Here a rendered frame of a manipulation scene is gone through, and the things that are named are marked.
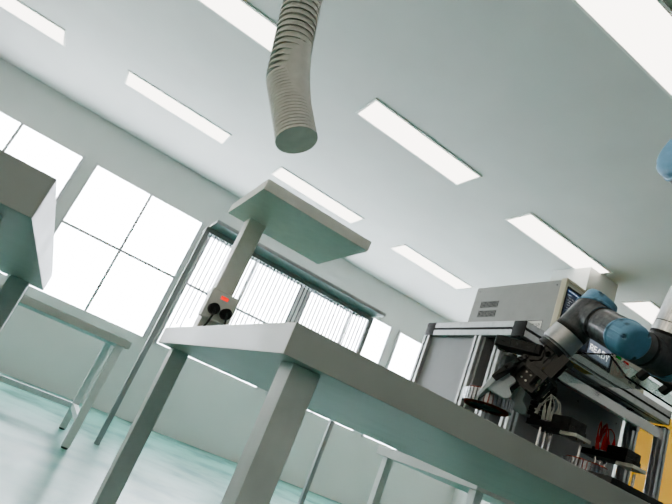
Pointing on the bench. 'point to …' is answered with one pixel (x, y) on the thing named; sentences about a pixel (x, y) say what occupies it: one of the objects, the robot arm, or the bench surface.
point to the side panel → (446, 365)
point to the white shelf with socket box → (222, 303)
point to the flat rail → (609, 404)
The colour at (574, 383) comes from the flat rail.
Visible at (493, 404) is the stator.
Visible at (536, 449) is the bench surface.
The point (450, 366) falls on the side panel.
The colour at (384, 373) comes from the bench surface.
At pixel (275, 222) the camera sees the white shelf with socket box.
